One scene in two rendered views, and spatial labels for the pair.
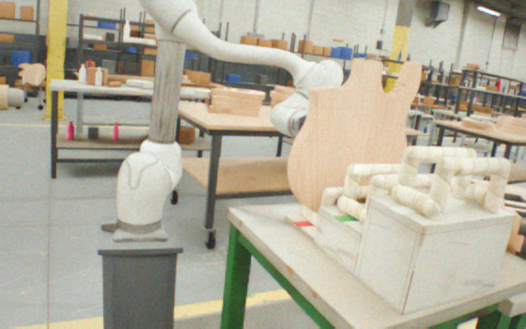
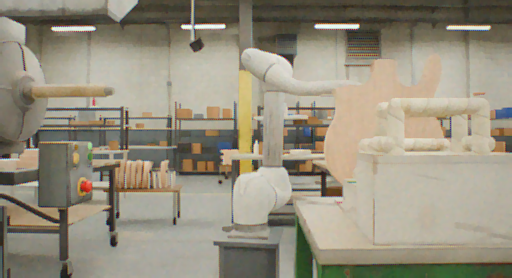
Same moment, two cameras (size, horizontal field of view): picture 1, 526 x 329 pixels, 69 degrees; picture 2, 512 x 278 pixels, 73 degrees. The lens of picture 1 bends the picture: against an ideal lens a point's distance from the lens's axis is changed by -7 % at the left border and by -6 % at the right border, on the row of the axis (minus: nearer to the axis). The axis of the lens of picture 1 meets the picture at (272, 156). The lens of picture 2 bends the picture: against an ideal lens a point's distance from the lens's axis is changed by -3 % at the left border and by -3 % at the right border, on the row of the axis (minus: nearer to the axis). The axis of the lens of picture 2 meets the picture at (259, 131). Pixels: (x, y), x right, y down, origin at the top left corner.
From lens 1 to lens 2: 46 cm
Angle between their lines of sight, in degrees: 33
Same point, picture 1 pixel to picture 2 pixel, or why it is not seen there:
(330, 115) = (350, 106)
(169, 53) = (271, 99)
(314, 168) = (342, 151)
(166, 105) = (272, 138)
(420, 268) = (381, 196)
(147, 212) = (252, 215)
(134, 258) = (240, 251)
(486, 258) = (481, 201)
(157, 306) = not seen: outside the picture
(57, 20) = (245, 114)
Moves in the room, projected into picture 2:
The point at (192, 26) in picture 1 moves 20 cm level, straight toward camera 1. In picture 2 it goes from (275, 74) to (262, 65)
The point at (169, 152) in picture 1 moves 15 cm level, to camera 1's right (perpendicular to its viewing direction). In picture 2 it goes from (275, 173) to (304, 175)
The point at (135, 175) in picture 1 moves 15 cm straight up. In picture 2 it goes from (243, 185) to (243, 151)
